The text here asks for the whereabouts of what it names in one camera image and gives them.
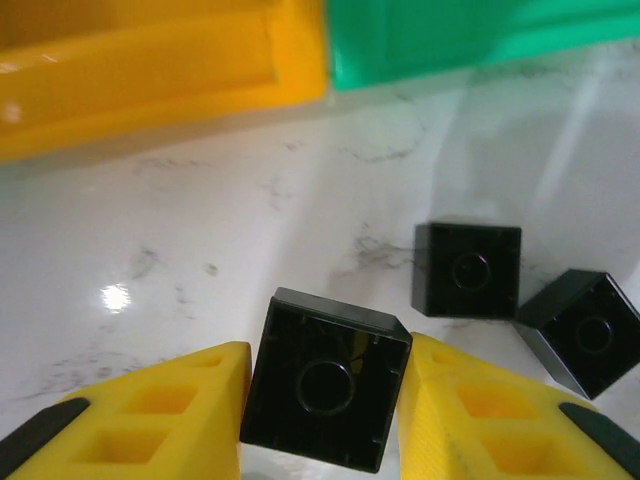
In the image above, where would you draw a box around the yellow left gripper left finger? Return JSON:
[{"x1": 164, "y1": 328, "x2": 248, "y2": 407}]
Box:
[{"x1": 0, "y1": 341, "x2": 253, "y2": 480}]

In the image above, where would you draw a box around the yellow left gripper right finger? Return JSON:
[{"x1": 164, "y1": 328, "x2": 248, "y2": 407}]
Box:
[{"x1": 397, "y1": 332, "x2": 640, "y2": 480}]

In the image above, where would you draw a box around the black lego brick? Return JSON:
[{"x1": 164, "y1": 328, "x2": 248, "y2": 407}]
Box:
[
  {"x1": 512, "y1": 268, "x2": 640, "y2": 401},
  {"x1": 410, "y1": 214, "x2": 523, "y2": 321},
  {"x1": 238, "y1": 286, "x2": 414, "y2": 474}
]

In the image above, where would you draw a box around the orange plastic bin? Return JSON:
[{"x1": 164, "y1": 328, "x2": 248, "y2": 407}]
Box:
[{"x1": 0, "y1": 0, "x2": 331, "y2": 164}]

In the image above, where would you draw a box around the green bin with green bricks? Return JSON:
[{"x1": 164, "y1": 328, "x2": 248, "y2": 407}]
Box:
[{"x1": 324, "y1": 0, "x2": 640, "y2": 94}]

